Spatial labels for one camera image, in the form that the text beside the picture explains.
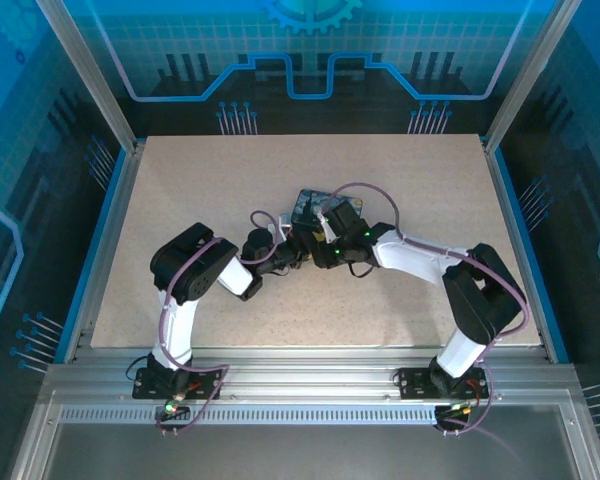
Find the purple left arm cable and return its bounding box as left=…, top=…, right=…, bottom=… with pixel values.
left=154, top=209, right=294, bottom=437

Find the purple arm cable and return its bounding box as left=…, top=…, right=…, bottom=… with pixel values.
left=154, top=209, right=294, bottom=437
left=324, top=182, right=534, bottom=437

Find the thin black base cable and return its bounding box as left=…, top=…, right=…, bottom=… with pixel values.
left=124, top=353, right=151, bottom=382

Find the starry night print tin box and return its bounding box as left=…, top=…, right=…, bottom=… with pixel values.
left=288, top=187, right=367, bottom=229

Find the aluminium frame cross rail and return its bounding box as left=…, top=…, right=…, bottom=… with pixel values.
left=44, top=347, right=581, bottom=409

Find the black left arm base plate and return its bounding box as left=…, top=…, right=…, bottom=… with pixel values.
left=132, top=366, right=230, bottom=401

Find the perforated metal strip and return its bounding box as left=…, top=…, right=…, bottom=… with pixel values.
left=59, top=406, right=449, bottom=426

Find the aluminium frame side rail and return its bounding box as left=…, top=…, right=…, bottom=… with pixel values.
left=481, top=134, right=556, bottom=364
left=63, top=139, right=146, bottom=364

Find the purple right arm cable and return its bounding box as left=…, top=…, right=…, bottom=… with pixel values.
left=324, top=182, right=534, bottom=437

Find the aluminium frame post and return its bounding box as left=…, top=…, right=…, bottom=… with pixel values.
left=482, top=0, right=581, bottom=152
left=35, top=0, right=142, bottom=154

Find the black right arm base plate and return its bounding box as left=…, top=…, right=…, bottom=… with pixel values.
left=397, top=366, right=487, bottom=401

